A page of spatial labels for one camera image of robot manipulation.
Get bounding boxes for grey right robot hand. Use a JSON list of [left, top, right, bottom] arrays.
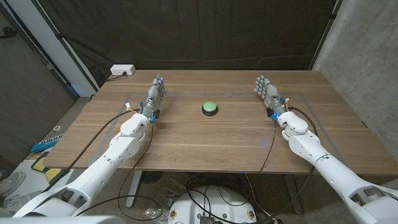
[[254, 73, 290, 122]]

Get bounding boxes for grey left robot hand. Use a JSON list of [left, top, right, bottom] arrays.
[[141, 73, 168, 124]]

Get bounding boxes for green button with black base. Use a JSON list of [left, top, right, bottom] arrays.
[[201, 101, 219, 117]]

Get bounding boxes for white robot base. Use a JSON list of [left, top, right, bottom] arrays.
[[167, 185, 258, 224]]

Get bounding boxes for white power strip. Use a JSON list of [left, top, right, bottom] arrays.
[[109, 64, 136, 77]]

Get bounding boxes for black backdrop curtain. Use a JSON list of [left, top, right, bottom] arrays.
[[30, 0, 343, 88]]

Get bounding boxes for black backdrop stand pole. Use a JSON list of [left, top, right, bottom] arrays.
[[309, 0, 343, 71], [30, 0, 98, 91]]

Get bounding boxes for grey table leg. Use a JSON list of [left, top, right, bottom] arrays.
[[125, 170, 143, 208], [282, 174, 303, 215]]

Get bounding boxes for clear plastic bag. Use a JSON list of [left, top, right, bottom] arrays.
[[143, 179, 187, 224]]

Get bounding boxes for white floor mat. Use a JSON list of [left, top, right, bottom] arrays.
[[0, 161, 75, 218]]

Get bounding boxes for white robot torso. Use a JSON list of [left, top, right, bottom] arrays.
[[0, 215, 125, 224]]

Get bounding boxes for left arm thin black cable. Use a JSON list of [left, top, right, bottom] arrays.
[[74, 123, 164, 222]]

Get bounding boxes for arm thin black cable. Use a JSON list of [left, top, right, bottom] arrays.
[[74, 123, 164, 222], [258, 121, 277, 174]]

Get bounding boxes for black power strip cord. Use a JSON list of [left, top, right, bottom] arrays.
[[106, 72, 127, 82]]

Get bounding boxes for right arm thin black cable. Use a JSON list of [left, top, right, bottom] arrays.
[[258, 121, 277, 174]]

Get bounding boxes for right arm thick black cable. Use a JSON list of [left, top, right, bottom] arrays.
[[217, 106, 318, 224]]

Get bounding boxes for arm thick black cable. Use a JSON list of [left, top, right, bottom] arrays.
[[43, 108, 141, 192], [217, 106, 318, 224]]

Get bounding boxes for left arm thick black cable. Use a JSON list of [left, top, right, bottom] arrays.
[[43, 108, 141, 192]]

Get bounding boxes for black wall handle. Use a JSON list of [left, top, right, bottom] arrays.
[[0, 27, 18, 40]]

